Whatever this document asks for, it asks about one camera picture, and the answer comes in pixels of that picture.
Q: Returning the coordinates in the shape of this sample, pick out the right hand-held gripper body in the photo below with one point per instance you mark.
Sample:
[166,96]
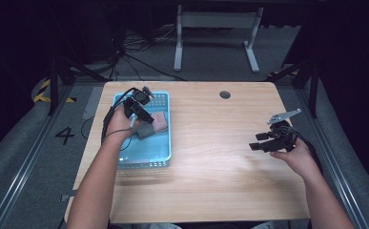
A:
[282,140]

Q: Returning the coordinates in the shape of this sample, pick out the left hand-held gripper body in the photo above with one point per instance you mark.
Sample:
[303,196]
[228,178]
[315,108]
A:
[137,97]

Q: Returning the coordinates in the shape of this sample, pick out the grey glove with pink cuff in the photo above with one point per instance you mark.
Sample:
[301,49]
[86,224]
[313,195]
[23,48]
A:
[145,130]

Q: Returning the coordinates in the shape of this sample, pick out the light blue plastic basket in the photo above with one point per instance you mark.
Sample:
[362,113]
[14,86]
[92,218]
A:
[147,149]

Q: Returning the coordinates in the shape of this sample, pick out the person's right hand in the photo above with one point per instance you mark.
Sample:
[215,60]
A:
[299,159]

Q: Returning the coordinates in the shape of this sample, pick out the person's left hand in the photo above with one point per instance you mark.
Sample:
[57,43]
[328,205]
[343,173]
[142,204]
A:
[118,125]

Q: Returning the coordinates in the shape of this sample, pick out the black metal stand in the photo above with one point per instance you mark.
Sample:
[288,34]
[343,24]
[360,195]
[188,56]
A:
[54,86]
[314,92]

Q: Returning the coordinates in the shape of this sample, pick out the yellow black hazard tape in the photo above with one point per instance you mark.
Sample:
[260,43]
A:
[42,95]

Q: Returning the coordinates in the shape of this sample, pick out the aluminium floor rail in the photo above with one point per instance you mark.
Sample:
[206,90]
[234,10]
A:
[331,165]
[29,159]

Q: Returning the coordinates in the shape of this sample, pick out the white metal table frame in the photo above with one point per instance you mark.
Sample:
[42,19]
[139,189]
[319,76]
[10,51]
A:
[217,19]

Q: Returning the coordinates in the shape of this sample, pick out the small grey metal bracket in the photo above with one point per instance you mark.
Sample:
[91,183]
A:
[66,197]

